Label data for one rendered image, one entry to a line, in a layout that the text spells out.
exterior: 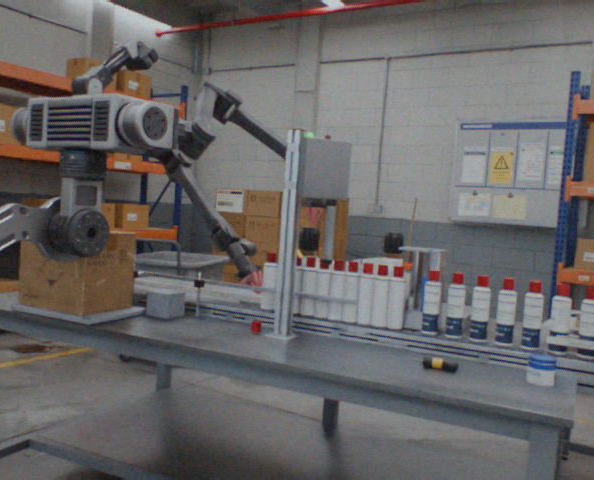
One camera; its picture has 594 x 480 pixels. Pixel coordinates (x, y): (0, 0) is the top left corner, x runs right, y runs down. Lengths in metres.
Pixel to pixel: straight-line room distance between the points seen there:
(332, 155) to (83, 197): 0.78
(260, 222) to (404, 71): 2.37
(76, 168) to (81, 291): 0.44
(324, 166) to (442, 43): 4.99
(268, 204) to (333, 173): 3.80
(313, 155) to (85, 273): 0.83
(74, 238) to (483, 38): 5.45
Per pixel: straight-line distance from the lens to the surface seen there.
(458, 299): 1.96
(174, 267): 4.54
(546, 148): 6.25
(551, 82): 6.48
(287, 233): 1.99
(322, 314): 2.10
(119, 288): 2.24
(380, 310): 2.03
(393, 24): 7.16
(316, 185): 1.96
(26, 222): 1.93
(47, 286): 2.24
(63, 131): 1.94
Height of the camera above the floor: 1.25
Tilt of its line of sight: 3 degrees down
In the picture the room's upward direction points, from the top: 4 degrees clockwise
